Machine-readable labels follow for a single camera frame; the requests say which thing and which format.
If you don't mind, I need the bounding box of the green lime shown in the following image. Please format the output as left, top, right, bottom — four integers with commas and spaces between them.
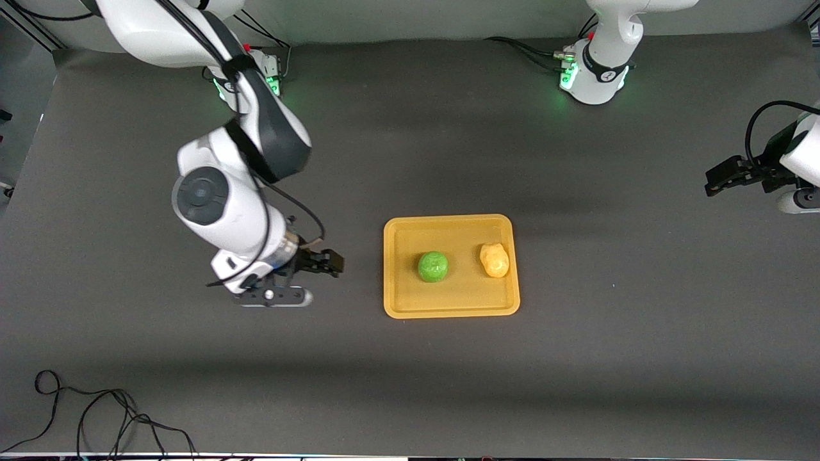
418, 251, 450, 284

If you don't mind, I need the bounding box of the orange plastic tray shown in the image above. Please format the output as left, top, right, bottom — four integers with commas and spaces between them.
383, 214, 521, 319

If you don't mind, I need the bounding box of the black right arm base cable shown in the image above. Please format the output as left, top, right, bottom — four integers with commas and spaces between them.
234, 13, 293, 81

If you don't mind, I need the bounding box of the yellow potato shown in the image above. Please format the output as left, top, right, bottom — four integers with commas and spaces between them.
479, 243, 511, 279

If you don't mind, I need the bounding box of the dark grey table mat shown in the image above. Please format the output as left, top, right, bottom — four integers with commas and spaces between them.
0, 26, 820, 458

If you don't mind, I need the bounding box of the black aluminium frame rail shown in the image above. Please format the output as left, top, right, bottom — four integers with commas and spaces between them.
0, 8, 68, 51

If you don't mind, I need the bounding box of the black left arm base cable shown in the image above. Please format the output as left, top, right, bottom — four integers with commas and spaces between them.
484, 35, 572, 72

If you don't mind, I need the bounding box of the thin black loose cable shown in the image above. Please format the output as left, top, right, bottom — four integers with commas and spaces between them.
0, 369, 199, 458

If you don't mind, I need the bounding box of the black arm base cable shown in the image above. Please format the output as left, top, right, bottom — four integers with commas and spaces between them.
234, 13, 293, 81
484, 35, 572, 72

